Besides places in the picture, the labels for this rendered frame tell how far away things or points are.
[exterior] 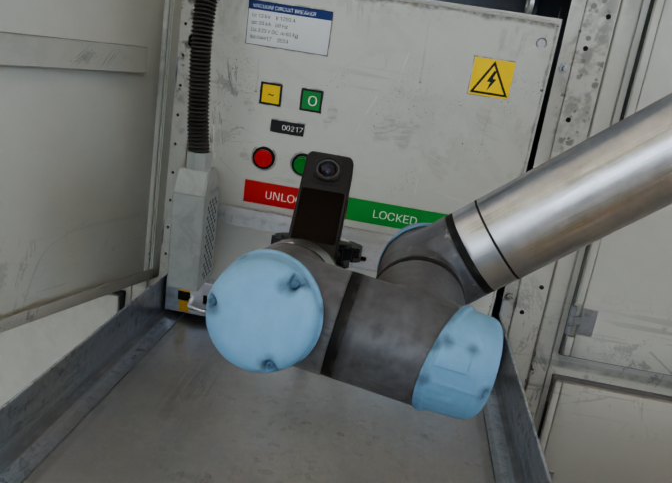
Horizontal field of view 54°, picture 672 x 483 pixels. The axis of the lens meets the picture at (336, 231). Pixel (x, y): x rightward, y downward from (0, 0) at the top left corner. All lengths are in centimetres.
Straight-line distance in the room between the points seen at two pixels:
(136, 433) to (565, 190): 55
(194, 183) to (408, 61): 34
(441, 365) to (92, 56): 75
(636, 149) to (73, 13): 77
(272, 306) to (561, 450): 94
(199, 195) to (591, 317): 67
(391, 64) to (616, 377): 67
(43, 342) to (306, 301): 101
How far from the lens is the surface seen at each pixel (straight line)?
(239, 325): 42
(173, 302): 111
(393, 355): 43
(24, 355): 141
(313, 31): 96
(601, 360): 122
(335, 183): 61
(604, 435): 128
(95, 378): 93
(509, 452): 91
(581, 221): 53
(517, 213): 53
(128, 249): 120
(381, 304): 43
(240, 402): 90
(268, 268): 41
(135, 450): 80
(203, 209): 93
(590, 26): 112
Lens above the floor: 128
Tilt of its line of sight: 15 degrees down
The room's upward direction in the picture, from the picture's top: 9 degrees clockwise
